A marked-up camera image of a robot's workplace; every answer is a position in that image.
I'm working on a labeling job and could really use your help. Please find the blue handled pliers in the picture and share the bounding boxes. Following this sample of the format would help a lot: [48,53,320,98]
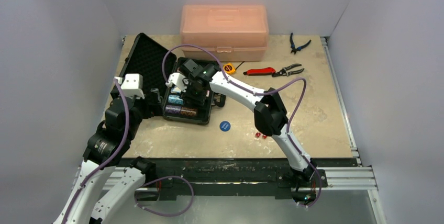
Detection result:
[290,32,312,55]

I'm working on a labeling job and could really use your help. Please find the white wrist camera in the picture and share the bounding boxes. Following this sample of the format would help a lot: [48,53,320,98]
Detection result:
[114,73,145,99]
[165,72,190,92]

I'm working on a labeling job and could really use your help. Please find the brown black chip stack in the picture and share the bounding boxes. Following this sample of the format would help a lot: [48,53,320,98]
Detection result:
[180,107,198,117]

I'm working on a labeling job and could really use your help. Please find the black table front rail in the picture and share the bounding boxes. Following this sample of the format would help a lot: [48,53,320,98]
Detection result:
[116,158,358,204]

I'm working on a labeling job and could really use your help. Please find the yellow tape measure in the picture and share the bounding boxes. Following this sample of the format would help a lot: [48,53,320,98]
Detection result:
[223,61,244,75]

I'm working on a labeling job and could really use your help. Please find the blue small blind button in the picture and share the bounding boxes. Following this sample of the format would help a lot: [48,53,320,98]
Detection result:
[219,121,231,132]

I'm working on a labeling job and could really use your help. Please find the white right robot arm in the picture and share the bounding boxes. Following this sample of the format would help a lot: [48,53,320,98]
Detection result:
[166,59,316,186]

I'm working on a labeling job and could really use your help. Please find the purple chip stack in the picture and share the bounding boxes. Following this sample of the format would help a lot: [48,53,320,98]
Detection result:
[165,105,182,115]

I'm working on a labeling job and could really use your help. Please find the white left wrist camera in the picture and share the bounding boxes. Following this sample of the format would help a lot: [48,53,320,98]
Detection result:
[114,73,145,99]

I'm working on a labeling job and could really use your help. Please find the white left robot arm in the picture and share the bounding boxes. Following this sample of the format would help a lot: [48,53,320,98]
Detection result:
[55,91,160,223]

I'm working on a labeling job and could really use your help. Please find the pink plastic toolbox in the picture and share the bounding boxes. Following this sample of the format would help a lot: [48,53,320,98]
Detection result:
[180,5,269,62]

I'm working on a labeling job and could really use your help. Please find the light blue chip stack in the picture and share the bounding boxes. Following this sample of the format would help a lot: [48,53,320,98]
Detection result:
[168,95,185,105]

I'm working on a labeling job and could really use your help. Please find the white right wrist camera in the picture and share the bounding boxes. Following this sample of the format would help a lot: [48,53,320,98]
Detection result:
[165,72,190,92]

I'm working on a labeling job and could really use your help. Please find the black poker set case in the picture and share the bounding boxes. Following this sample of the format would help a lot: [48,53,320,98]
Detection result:
[118,33,226,125]

